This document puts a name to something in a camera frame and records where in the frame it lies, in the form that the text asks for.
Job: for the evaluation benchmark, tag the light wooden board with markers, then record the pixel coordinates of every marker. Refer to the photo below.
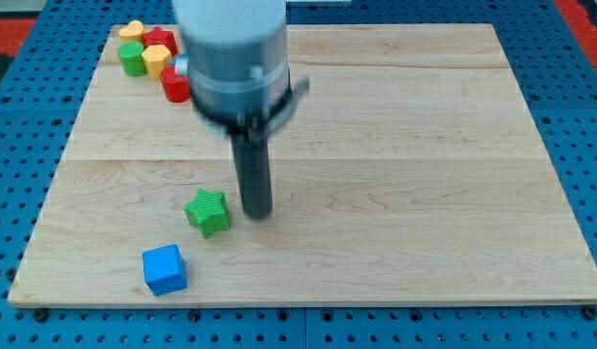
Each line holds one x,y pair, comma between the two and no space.
412,174

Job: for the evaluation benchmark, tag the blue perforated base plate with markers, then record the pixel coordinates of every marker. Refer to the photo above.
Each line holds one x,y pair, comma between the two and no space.
42,92

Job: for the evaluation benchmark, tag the red cylinder block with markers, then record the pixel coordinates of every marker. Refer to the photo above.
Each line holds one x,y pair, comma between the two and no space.
176,88

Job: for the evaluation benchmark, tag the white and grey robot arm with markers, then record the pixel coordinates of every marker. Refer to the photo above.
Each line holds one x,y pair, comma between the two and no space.
238,65

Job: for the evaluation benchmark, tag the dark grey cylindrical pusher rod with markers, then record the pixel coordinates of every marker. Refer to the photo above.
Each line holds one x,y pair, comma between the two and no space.
253,176

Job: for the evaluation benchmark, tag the red star block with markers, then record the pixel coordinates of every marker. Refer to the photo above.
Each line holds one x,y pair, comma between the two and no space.
159,36

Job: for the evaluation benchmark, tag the green star block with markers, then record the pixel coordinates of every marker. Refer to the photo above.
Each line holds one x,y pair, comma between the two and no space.
208,212

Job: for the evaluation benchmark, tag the blue block behind arm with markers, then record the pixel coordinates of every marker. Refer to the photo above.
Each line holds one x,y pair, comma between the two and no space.
180,65

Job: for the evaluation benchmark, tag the yellow hexagon block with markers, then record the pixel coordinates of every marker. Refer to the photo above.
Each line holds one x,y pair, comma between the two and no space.
156,58

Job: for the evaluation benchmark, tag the yellow heart block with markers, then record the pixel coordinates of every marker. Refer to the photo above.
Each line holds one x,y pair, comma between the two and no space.
131,32

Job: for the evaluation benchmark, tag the green cylinder block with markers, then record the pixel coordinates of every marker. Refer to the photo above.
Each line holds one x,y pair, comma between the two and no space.
129,54

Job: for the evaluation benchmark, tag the blue cube block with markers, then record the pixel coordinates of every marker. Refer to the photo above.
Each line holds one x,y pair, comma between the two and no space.
164,270

